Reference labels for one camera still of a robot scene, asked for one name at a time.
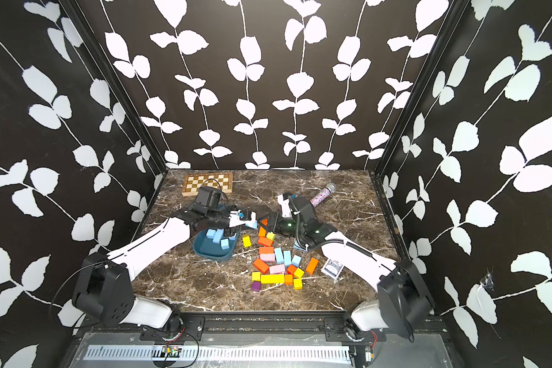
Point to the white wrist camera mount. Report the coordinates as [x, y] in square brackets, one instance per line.
[242, 217]

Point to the orange block right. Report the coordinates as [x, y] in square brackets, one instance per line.
[312, 265]

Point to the blue playing card deck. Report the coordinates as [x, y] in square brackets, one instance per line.
[332, 269]

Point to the purple glitter microphone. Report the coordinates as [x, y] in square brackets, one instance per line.
[323, 194]

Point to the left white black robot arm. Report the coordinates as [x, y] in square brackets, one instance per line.
[104, 286]

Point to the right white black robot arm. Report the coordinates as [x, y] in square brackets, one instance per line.
[403, 300]

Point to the dark teal plastic tray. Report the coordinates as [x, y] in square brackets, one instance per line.
[216, 255]

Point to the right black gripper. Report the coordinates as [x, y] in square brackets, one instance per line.
[277, 220]

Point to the orange red block lower left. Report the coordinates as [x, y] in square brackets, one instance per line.
[261, 266]

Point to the wooden chess board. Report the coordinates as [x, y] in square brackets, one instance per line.
[221, 181]

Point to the long yellow block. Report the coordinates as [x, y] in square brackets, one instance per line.
[272, 279]

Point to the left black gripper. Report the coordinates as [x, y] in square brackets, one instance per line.
[229, 231]

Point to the small yellow block left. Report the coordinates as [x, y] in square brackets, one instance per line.
[246, 241]

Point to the purple cube block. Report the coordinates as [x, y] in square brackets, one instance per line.
[256, 286]

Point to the black front rail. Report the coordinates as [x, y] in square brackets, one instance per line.
[334, 325]

